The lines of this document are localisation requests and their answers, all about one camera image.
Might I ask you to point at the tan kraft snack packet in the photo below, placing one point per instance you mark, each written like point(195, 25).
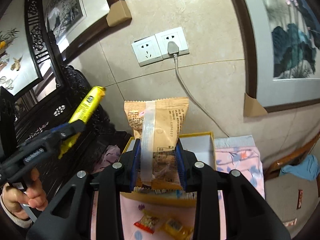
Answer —
point(157, 123)

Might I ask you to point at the person's left hand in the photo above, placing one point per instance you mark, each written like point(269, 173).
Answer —
point(35, 197)

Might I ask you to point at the blue cloth on chair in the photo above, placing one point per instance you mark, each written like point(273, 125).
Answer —
point(308, 169)

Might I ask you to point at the yellow transparent bread packet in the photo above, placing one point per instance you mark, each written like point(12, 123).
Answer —
point(175, 229)

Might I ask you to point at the framed lotus painting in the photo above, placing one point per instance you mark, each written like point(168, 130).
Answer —
point(281, 48)

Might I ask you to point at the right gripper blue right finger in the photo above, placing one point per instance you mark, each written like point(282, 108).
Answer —
point(180, 164)

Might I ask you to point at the long yellow snack bar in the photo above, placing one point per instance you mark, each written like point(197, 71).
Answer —
point(83, 112)

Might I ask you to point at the small mushroom candy packet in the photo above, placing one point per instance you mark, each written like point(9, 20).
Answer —
point(147, 223)

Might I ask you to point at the wooden armchair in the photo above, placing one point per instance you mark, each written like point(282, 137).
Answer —
point(294, 158)

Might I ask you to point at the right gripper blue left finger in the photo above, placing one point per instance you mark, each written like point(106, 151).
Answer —
point(135, 163)

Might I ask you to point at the white wall socket panel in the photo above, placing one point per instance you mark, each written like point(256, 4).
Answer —
point(155, 47)

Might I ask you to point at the yellow cardboard shoe box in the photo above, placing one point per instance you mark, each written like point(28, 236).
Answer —
point(166, 189)

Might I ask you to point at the framed ink painting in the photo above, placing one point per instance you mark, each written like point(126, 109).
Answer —
point(77, 24)

